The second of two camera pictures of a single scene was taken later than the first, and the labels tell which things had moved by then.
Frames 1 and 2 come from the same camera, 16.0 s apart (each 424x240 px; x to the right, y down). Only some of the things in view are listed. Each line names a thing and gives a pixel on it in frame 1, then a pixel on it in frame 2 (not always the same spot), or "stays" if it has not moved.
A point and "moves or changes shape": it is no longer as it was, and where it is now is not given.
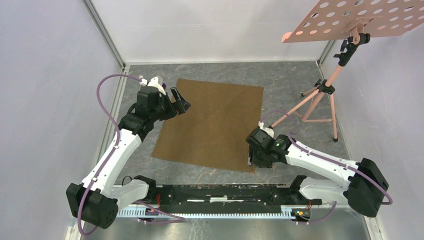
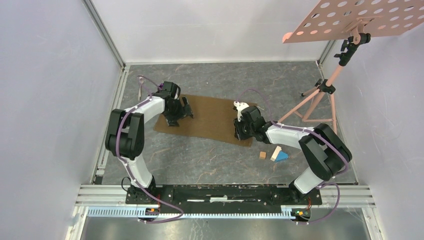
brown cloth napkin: [216, 129] moves or changes shape
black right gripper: [254, 160] -> [238, 133]
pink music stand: [357, 21] stays
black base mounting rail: [225, 196] stays
